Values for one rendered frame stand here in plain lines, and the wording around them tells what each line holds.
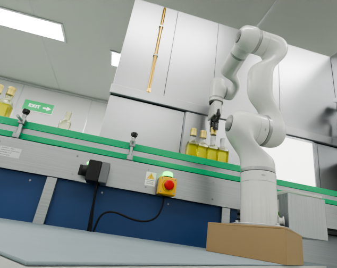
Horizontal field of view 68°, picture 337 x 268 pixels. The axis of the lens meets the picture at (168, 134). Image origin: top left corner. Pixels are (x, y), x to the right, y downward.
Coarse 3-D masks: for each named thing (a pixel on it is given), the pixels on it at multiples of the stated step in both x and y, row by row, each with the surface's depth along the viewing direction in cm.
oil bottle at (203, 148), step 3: (198, 144) 133; (201, 144) 132; (204, 144) 133; (198, 147) 131; (201, 147) 131; (204, 147) 132; (207, 147) 132; (198, 150) 131; (201, 150) 131; (204, 150) 131; (207, 150) 132; (198, 153) 130; (201, 153) 130; (204, 153) 131; (207, 153) 131; (198, 156) 129; (201, 156) 130; (204, 156) 130; (207, 156) 131
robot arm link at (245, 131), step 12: (228, 120) 94; (240, 120) 90; (252, 120) 90; (264, 120) 92; (228, 132) 94; (240, 132) 89; (252, 132) 89; (264, 132) 91; (240, 144) 91; (252, 144) 87; (240, 156) 92; (252, 156) 87; (264, 156) 86; (240, 168) 92; (252, 168) 86; (264, 168) 85
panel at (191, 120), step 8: (184, 120) 153; (192, 120) 152; (200, 120) 154; (184, 128) 149; (200, 128) 152; (208, 128) 153; (224, 128) 156; (184, 136) 148; (208, 136) 151; (216, 136) 152; (224, 136) 154; (288, 136) 165; (184, 144) 146; (208, 144) 149; (216, 144) 151; (312, 144) 167; (184, 152) 144; (232, 152) 151; (232, 160) 149
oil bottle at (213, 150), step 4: (212, 144) 134; (208, 148) 133; (212, 148) 132; (216, 148) 133; (208, 152) 132; (212, 152) 132; (216, 152) 132; (208, 156) 131; (212, 156) 131; (216, 156) 131; (216, 160) 131
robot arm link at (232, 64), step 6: (228, 60) 130; (234, 60) 128; (240, 60) 127; (222, 66) 136; (228, 66) 132; (234, 66) 130; (240, 66) 131; (222, 72) 136; (228, 72) 134; (234, 72) 133; (228, 78) 137; (234, 78) 137; (234, 84) 140; (228, 90) 147; (234, 90) 144; (228, 96) 148; (234, 96) 148
